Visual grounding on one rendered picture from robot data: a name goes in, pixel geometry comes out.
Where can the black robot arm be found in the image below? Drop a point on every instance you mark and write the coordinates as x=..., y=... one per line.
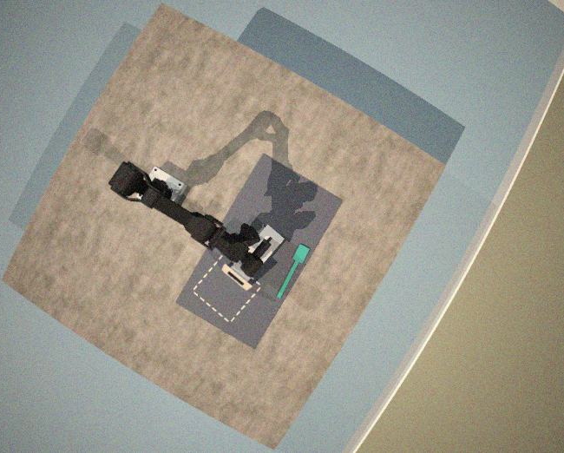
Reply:
x=128, y=179

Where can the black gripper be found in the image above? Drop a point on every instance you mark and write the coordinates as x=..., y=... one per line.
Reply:
x=251, y=264

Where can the beige square tile with dark square marking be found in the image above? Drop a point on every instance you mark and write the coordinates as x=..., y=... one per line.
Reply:
x=236, y=277

